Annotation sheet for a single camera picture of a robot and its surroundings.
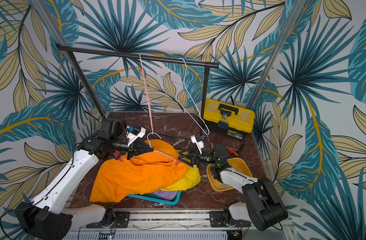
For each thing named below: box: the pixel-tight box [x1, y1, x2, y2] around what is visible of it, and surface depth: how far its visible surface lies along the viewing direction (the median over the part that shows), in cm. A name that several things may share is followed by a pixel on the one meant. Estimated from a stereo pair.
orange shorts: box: [89, 139, 190, 203], surface depth 70 cm
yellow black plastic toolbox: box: [203, 99, 255, 140], surface depth 97 cm
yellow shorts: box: [160, 164, 201, 191], surface depth 76 cm
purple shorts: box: [153, 189, 178, 201], surface depth 78 cm
